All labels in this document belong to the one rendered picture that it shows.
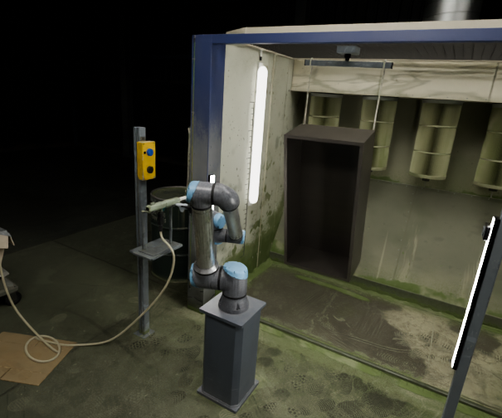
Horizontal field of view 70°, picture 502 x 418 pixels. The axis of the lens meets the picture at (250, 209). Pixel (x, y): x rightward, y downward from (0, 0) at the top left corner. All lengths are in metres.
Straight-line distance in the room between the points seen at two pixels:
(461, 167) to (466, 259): 0.91
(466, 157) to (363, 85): 1.25
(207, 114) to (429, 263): 2.58
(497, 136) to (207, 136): 2.47
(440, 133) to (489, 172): 0.54
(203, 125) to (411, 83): 1.94
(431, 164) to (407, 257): 0.95
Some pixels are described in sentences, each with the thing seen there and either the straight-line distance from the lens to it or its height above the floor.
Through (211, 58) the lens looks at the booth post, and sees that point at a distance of 2.80.
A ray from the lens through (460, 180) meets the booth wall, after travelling 4.18.
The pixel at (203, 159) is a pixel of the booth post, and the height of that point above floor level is 1.39.
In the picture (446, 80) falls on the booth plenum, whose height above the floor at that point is 2.14.
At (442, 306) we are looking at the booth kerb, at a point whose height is 0.12.
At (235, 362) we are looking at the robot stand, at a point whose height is 0.36.
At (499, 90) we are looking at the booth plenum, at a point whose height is 2.07.
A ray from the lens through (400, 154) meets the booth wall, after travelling 4.19.
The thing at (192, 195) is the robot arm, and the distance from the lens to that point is 1.81.
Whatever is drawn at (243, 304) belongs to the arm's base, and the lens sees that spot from 2.24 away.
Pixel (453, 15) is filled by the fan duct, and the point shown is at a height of 2.81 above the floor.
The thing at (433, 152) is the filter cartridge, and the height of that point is 1.51.
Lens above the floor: 1.89
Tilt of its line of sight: 17 degrees down
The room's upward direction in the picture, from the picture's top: 4 degrees clockwise
